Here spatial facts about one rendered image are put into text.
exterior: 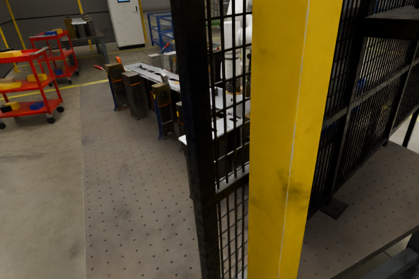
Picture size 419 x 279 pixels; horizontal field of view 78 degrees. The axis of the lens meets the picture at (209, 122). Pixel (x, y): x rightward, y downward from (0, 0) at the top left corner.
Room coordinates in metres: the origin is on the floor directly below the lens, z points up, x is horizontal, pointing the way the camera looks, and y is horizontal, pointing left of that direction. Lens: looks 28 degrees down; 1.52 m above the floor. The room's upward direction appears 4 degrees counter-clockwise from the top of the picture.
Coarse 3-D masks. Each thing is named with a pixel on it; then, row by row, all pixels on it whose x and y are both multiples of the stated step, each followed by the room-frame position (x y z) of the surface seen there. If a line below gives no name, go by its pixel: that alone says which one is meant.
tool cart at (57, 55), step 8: (48, 32) 5.00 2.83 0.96; (56, 32) 5.15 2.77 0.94; (64, 32) 5.29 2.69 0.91; (32, 40) 4.75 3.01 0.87; (72, 48) 5.53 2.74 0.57; (48, 56) 5.03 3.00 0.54; (56, 56) 4.98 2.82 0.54; (64, 56) 4.93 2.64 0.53; (40, 64) 4.75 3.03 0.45; (56, 72) 4.86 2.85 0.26; (64, 72) 5.02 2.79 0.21; (72, 72) 5.04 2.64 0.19
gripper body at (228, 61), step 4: (228, 60) 1.18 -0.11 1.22; (232, 60) 1.19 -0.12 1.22; (236, 60) 1.21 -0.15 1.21; (228, 64) 1.18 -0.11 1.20; (232, 64) 1.19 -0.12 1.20; (236, 64) 1.21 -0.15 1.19; (240, 64) 1.23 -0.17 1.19; (228, 68) 1.18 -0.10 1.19; (232, 68) 1.19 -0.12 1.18; (236, 68) 1.21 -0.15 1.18; (240, 68) 1.23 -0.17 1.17; (228, 72) 1.18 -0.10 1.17; (232, 72) 1.19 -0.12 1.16; (236, 72) 1.21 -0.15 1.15; (240, 72) 1.23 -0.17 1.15; (228, 76) 1.18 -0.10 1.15; (232, 76) 1.19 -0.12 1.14
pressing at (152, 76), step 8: (136, 64) 2.11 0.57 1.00; (144, 64) 2.09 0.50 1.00; (136, 72) 1.88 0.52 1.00; (144, 72) 1.85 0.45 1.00; (160, 72) 1.83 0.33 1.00; (168, 72) 1.81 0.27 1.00; (152, 80) 1.67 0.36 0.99; (160, 80) 1.64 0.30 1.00; (168, 80) 1.63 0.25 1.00; (176, 88) 1.47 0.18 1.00; (216, 96) 1.30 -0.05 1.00; (232, 96) 1.29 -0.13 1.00; (240, 96) 1.28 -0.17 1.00; (248, 96) 1.26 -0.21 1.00; (216, 104) 1.19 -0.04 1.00; (240, 104) 1.17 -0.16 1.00; (248, 104) 1.17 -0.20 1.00; (232, 112) 1.09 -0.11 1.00; (240, 112) 1.08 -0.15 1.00; (248, 112) 1.08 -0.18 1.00
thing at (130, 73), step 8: (128, 72) 1.77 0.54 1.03; (128, 80) 1.68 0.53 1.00; (136, 80) 1.70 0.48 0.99; (128, 88) 1.72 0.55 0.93; (136, 88) 1.70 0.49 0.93; (128, 96) 1.74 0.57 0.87; (136, 96) 1.69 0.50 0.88; (136, 104) 1.69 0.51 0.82; (144, 104) 1.72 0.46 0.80; (136, 112) 1.68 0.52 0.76; (144, 112) 1.72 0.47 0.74
